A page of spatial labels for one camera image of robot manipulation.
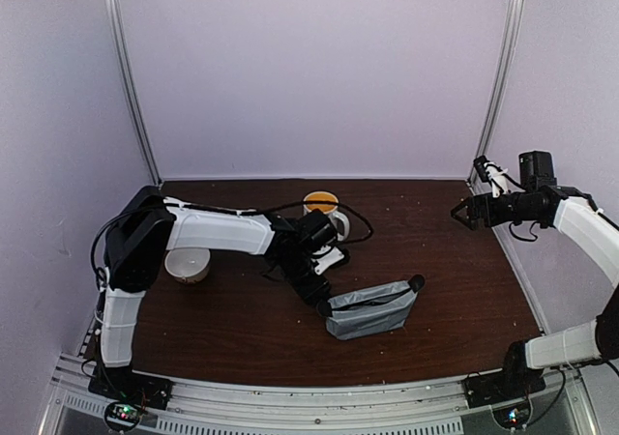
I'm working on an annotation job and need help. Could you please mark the white ceramic bowl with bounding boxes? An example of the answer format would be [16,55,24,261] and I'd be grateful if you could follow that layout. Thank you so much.
[164,248,211,284]

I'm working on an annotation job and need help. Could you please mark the front aluminium rail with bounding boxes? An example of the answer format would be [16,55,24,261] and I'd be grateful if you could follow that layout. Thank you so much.
[35,355,601,434]

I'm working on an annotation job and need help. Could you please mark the grey zipper pouch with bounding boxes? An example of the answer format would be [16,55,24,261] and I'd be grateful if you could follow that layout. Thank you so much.
[316,275,426,341]

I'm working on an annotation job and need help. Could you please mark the aluminium frame post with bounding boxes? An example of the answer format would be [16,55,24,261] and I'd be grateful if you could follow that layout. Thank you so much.
[104,0,162,186]
[474,0,525,158]

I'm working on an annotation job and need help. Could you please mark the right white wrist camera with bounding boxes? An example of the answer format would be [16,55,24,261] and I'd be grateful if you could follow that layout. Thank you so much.
[473,155,511,198]

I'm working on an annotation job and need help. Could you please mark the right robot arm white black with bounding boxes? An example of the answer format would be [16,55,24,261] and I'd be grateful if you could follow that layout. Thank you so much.
[451,151,618,398]

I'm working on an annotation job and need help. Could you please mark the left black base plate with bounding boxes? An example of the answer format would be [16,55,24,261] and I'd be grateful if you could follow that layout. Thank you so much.
[88,365,173,410]

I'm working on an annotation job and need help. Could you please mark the floral ceramic mug yellow inside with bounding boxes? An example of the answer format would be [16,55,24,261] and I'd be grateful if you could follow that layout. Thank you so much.
[303,190,350,242]

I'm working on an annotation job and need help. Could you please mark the circuit board with leds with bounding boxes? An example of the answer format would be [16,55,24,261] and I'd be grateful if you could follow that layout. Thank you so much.
[491,401,532,431]
[103,401,142,431]

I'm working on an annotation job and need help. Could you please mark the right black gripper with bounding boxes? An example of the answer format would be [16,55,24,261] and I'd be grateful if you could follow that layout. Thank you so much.
[452,190,541,230]

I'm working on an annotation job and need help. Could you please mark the left circuit board with leds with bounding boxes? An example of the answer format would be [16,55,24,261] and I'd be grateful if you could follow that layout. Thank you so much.
[103,401,142,431]

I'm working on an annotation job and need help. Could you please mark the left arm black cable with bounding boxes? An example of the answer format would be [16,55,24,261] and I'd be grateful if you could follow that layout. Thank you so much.
[90,197,376,291]

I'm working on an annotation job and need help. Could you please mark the left aluminium frame post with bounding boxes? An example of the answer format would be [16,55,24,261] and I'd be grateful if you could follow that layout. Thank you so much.
[104,0,162,186]

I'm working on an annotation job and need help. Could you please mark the right aluminium frame post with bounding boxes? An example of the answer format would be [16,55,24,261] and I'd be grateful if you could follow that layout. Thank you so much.
[474,0,525,158]

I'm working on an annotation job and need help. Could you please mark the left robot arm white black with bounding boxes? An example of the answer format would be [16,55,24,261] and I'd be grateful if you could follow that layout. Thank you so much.
[91,186,347,400]

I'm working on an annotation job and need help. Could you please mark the right circuit board with leds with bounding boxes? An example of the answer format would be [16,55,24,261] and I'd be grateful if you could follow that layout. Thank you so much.
[491,401,532,431]

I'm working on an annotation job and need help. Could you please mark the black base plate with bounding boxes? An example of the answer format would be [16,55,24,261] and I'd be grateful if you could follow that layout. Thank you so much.
[462,369,546,409]
[88,365,173,410]

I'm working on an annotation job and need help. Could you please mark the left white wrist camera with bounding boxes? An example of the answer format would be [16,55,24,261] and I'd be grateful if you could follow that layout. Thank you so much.
[310,246,349,276]

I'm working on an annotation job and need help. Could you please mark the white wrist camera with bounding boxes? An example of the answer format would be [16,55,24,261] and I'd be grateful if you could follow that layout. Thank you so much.
[310,246,349,276]
[473,155,511,198]

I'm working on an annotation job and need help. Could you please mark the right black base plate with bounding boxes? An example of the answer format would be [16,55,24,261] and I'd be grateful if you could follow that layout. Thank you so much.
[462,369,546,409]

